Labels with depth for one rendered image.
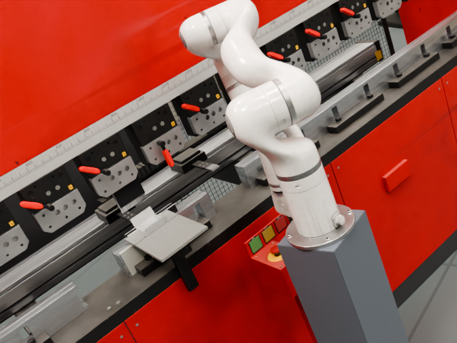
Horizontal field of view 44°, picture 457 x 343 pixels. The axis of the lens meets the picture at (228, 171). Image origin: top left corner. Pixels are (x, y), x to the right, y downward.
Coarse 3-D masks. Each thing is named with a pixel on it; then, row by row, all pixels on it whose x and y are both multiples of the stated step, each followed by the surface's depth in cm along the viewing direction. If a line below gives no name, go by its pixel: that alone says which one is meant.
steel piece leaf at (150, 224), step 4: (152, 216) 197; (156, 216) 196; (160, 216) 195; (164, 216) 190; (148, 220) 196; (152, 220) 194; (156, 220) 193; (160, 220) 189; (164, 220) 190; (140, 224) 196; (144, 224) 194; (148, 224) 193; (152, 224) 188; (156, 224) 188; (160, 224) 189; (136, 228) 194; (140, 228) 193; (144, 228) 192; (148, 228) 187; (152, 228) 188; (156, 228) 189; (144, 232) 189; (148, 232) 187
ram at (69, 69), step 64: (0, 0) 157; (64, 0) 166; (128, 0) 177; (192, 0) 190; (256, 0) 204; (0, 64) 159; (64, 64) 169; (128, 64) 180; (192, 64) 193; (0, 128) 162; (64, 128) 172; (0, 192) 164
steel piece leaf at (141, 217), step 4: (148, 208) 198; (140, 212) 196; (144, 212) 197; (148, 212) 198; (152, 212) 198; (136, 216) 196; (140, 216) 196; (144, 216) 197; (148, 216) 197; (132, 220) 195; (136, 220) 195; (140, 220) 196; (144, 220) 197; (136, 224) 195
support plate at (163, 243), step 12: (168, 216) 193; (180, 216) 190; (168, 228) 186; (180, 228) 182; (192, 228) 179; (204, 228) 176; (132, 240) 188; (144, 240) 184; (156, 240) 181; (168, 240) 178; (180, 240) 175; (156, 252) 174; (168, 252) 172
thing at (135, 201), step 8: (128, 184) 189; (136, 184) 191; (120, 192) 188; (128, 192) 190; (136, 192) 192; (144, 192) 193; (120, 200) 189; (128, 200) 190; (136, 200) 193; (120, 208) 189; (128, 208) 192
